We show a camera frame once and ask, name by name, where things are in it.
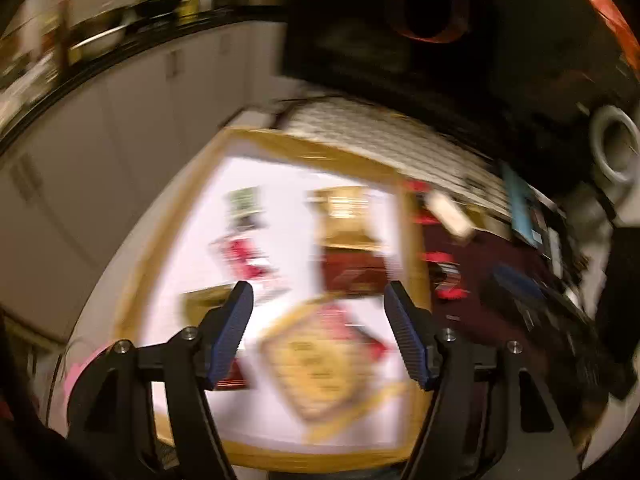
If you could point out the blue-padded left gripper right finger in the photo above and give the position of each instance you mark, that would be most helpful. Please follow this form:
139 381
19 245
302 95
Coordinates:
415 333

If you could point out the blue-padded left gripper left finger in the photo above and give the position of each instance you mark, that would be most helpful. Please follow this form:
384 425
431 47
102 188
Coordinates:
222 330

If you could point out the red white candy wrapper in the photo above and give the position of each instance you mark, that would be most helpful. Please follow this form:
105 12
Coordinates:
241 258

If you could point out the large yellow cracker packet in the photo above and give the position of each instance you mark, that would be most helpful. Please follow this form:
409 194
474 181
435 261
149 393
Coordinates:
328 367

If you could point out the beige wafer snack packet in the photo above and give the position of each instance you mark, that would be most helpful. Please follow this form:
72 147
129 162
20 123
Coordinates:
449 214

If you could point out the gold foil snack packet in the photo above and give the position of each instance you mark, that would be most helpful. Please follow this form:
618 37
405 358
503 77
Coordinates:
344 218

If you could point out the small green candy packet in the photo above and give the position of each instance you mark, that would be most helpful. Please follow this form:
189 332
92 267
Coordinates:
245 209

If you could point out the dark red snack packet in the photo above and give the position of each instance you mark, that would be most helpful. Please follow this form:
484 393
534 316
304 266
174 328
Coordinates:
353 272

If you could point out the gold cardboard tray box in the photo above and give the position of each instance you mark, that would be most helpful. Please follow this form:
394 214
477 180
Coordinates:
257 427

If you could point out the blue notebook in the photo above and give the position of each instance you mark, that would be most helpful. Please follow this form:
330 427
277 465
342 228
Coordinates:
520 198

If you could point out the white computer keyboard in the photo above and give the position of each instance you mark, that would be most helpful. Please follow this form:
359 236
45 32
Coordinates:
415 150

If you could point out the white kitchen cabinets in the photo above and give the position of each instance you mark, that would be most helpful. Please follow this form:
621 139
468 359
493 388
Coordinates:
76 180

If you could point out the steel mixing bowl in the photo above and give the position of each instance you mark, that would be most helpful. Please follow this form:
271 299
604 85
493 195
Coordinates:
100 34

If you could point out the black wok pan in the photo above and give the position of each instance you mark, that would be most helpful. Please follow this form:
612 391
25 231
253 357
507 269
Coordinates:
153 8

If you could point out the white ring light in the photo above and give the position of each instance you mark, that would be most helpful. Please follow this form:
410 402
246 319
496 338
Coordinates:
614 141

